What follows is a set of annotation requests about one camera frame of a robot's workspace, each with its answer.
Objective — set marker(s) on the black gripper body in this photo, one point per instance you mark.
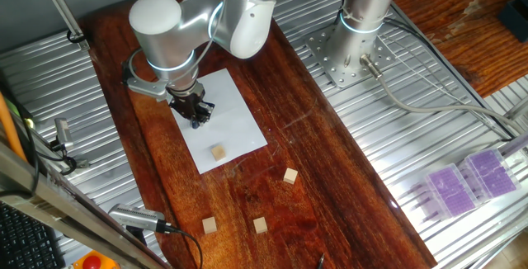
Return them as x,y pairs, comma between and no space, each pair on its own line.
185,104

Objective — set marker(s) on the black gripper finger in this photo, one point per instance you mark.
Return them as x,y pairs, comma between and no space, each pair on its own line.
197,118
207,110

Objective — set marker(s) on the blue transparent correction tape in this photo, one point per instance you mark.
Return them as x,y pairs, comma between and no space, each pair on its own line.
194,124

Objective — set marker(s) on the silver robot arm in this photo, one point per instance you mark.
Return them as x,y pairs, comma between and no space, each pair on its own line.
173,42

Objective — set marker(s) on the white paper sheet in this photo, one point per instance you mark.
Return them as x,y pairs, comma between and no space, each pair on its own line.
235,128

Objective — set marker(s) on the small wooden cube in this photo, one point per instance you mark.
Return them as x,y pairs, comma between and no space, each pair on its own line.
218,152
209,225
290,176
260,225

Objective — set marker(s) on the glossy brown wooden board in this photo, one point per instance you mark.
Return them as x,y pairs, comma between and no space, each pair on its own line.
330,199

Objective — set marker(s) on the thin metal rod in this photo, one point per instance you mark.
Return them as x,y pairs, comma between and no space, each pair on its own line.
62,9

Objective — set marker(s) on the orange emergency stop box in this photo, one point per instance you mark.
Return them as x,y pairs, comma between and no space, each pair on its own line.
91,262

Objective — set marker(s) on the black pen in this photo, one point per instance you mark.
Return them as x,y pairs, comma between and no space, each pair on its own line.
321,262

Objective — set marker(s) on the black keyboard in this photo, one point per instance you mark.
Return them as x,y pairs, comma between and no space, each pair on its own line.
24,240

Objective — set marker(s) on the black box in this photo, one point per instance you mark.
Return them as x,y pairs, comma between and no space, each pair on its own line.
515,19

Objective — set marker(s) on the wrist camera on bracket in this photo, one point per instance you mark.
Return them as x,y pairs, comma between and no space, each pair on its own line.
146,87

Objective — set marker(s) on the metal camera mount clamp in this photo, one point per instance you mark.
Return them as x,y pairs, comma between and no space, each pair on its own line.
80,163

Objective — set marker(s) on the small silver camera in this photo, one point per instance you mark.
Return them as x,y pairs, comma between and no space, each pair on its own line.
63,132

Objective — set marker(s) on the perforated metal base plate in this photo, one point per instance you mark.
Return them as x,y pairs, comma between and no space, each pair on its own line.
326,60

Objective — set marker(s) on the black camera stand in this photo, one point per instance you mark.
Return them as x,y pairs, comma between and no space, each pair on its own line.
136,236

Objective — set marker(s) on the steel frame beam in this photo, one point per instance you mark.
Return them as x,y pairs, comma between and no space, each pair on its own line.
49,196

